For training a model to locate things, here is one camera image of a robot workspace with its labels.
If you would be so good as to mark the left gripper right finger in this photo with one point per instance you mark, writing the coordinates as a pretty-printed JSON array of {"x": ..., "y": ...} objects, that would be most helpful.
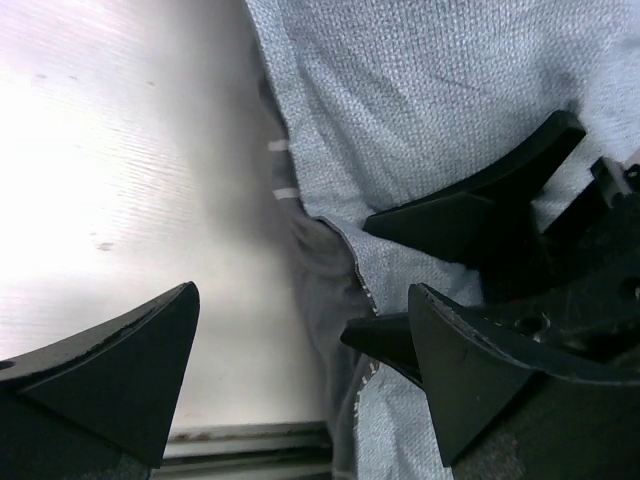
[{"x": 483, "y": 381}]

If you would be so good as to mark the aluminium front rail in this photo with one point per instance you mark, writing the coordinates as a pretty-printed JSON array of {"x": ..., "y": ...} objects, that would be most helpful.
[{"x": 267, "y": 451}]

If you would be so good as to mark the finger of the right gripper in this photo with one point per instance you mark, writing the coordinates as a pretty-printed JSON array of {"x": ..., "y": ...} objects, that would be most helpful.
[{"x": 387, "y": 339}]

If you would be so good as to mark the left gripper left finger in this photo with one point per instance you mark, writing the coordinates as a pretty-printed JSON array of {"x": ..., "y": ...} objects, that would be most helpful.
[{"x": 103, "y": 398}]

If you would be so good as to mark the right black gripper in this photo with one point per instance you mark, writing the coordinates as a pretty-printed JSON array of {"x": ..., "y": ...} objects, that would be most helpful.
[{"x": 583, "y": 297}]

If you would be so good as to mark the grey striped pillowcase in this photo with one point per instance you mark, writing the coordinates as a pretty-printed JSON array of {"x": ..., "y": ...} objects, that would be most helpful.
[{"x": 384, "y": 102}]

